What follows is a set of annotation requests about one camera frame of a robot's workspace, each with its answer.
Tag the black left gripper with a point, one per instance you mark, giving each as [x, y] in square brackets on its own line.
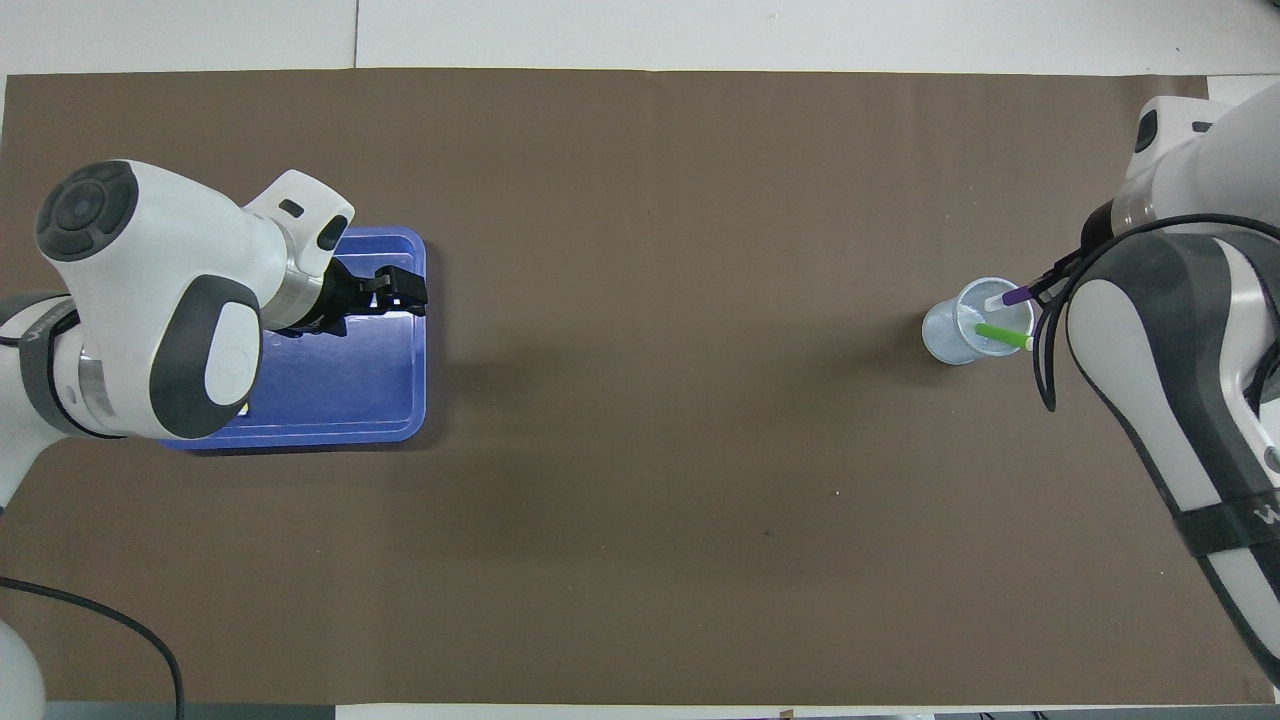
[340, 300]

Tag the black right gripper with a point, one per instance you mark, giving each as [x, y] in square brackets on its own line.
[1097, 228]

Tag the purple marker pen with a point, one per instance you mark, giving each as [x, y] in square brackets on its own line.
[1018, 296]

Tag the green marker pen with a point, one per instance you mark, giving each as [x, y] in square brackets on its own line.
[995, 332]

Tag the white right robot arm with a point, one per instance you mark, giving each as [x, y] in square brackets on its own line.
[1180, 340]

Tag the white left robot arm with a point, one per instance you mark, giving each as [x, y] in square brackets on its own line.
[140, 290]

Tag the blue plastic tray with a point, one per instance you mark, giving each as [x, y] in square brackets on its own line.
[340, 390]

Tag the clear plastic cup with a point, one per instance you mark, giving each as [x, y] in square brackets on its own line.
[945, 340]

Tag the brown paper table mat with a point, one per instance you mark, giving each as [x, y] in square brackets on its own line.
[640, 520]

